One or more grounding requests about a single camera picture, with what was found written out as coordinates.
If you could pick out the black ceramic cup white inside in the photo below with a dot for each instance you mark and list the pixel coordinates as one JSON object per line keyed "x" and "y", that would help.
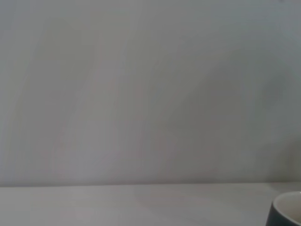
{"x": 277, "y": 217}

